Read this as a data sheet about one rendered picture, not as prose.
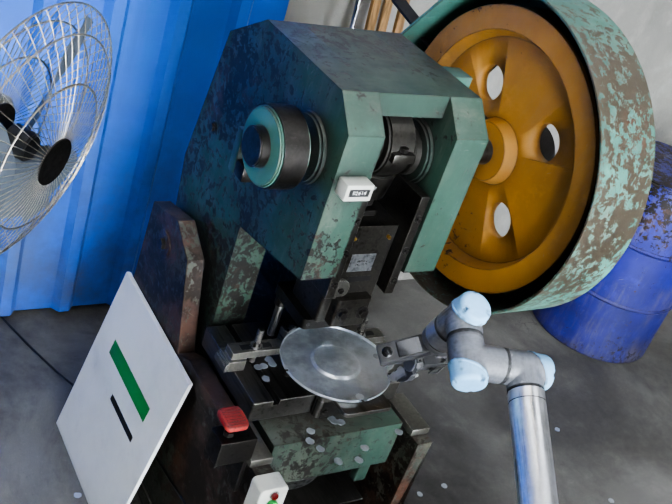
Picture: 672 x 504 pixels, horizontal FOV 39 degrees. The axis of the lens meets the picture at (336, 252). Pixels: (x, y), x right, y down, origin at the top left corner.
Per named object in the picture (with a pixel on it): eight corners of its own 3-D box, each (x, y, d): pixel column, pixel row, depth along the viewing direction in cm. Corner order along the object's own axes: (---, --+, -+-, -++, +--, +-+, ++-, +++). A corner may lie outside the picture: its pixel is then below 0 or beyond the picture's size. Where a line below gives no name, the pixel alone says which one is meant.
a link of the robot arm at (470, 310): (462, 320, 187) (458, 283, 192) (434, 344, 195) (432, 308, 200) (496, 328, 190) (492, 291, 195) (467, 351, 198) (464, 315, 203)
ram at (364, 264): (373, 327, 237) (412, 229, 223) (323, 333, 229) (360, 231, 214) (340, 286, 249) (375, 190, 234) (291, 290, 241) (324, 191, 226)
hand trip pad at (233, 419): (243, 449, 218) (252, 424, 214) (220, 453, 214) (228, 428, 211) (231, 427, 222) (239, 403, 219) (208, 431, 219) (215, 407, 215)
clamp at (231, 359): (281, 365, 244) (292, 334, 239) (223, 372, 235) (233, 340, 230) (271, 350, 248) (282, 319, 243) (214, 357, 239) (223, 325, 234)
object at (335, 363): (311, 411, 221) (312, 408, 221) (260, 333, 241) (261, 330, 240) (411, 393, 237) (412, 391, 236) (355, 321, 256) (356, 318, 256)
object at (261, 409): (394, 398, 256) (401, 381, 254) (247, 422, 231) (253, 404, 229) (341, 328, 277) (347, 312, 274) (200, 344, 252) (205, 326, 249)
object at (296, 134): (311, 219, 210) (341, 130, 199) (266, 220, 203) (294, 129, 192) (268, 167, 225) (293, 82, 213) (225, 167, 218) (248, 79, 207)
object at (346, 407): (376, 445, 238) (393, 405, 231) (330, 454, 230) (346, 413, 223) (329, 379, 254) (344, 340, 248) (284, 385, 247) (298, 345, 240)
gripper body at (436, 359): (435, 376, 212) (463, 353, 203) (402, 377, 208) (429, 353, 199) (427, 345, 216) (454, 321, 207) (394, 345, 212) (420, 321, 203)
